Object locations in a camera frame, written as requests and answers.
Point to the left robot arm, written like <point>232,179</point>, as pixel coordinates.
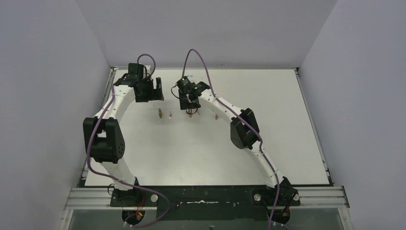
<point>104,141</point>

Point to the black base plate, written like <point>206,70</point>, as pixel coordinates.
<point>227,202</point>

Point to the aluminium frame rail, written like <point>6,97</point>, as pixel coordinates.
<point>310,197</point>

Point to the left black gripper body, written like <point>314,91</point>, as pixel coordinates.
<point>148,94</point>

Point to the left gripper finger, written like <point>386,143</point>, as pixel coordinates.
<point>158,84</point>
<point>156,95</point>

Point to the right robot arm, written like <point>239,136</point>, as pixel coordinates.
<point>244,133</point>

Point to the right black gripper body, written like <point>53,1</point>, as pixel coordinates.
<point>186,103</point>

